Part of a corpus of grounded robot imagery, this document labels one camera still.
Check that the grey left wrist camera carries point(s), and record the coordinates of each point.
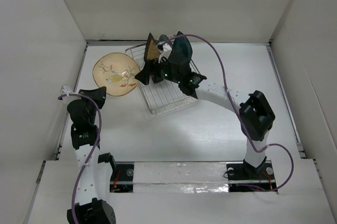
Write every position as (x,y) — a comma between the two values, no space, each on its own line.
(65,91)

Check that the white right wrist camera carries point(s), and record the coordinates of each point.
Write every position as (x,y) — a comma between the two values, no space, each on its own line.
(165,50)

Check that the beige plate with orange leaves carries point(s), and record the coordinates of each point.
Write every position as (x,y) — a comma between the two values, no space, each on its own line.
(116,71)

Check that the metal rail at table front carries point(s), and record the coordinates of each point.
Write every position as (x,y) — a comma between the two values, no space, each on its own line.
(175,178)

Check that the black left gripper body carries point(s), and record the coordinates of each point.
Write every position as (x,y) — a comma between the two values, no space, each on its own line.
(92,109)

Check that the brown square plate black rim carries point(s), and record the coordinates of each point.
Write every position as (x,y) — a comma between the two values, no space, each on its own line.
(151,50)

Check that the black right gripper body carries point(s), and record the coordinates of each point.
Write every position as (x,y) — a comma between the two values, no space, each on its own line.
(162,71)

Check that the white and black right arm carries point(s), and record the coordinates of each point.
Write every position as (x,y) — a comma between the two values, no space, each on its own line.
(253,111)

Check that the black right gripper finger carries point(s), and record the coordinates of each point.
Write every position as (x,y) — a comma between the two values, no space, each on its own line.
(144,75)
(177,59)

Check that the metal wire dish rack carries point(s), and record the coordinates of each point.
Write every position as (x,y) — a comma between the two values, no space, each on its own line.
(162,97)

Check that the dark teal round plate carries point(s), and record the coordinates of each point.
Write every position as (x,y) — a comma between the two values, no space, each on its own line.
(163,39)

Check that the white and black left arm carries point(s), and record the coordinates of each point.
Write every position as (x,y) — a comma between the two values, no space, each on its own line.
(95,168)

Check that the dark teal square plate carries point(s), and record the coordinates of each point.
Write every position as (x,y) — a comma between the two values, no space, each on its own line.
(182,47)

